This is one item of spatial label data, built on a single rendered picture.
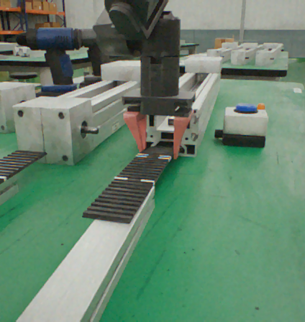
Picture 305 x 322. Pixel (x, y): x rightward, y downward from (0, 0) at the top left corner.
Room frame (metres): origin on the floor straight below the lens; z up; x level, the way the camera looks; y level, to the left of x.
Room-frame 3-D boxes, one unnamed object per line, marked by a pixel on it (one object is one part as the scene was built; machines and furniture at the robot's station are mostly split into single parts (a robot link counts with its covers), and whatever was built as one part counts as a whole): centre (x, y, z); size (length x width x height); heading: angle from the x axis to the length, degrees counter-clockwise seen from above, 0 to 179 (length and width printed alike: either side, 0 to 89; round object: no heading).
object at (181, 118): (0.52, -0.02, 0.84); 0.07 x 0.07 x 0.09; 77
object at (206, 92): (0.97, -0.12, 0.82); 0.80 x 0.10 x 0.09; 167
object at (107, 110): (1.01, 0.06, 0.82); 0.80 x 0.10 x 0.09; 167
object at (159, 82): (0.52, -0.01, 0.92); 0.10 x 0.07 x 0.07; 77
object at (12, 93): (0.78, 0.32, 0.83); 0.11 x 0.10 x 0.10; 66
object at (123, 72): (1.01, 0.06, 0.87); 0.16 x 0.11 x 0.07; 167
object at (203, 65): (1.21, -0.18, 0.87); 0.16 x 0.11 x 0.07; 167
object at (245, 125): (0.67, -0.18, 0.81); 0.10 x 0.08 x 0.06; 77
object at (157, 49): (0.52, -0.01, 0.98); 0.07 x 0.06 x 0.07; 54
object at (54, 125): (0.58, 0.15, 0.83); 0.12 x 0.09 x 0.10; 77
